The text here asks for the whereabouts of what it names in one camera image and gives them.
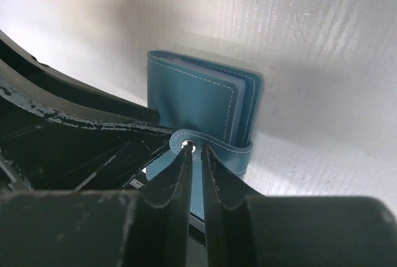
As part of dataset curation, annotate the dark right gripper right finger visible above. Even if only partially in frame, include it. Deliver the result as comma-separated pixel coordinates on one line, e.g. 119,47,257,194
202,145,396,266

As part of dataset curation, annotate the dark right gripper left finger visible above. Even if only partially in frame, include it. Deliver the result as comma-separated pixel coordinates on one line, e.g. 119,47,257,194
1,145,192,266

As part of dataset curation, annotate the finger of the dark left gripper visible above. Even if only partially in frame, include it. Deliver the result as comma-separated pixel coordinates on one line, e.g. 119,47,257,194
1,32,159,124
1,80,172,191

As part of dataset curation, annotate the blue leather card holder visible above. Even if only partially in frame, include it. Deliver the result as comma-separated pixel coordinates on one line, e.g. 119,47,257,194
146,50,263,220

